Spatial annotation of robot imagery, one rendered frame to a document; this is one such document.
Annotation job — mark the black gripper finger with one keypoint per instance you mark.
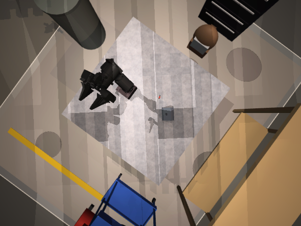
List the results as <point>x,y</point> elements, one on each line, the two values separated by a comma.
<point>85,91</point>
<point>100,100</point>

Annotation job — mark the dark grey sloped panel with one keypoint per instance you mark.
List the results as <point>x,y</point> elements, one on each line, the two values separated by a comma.
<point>168,114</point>

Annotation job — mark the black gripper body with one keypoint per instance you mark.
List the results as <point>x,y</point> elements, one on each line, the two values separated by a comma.
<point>103,89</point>

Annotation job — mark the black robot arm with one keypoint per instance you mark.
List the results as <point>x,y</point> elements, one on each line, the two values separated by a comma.
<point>114,71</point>

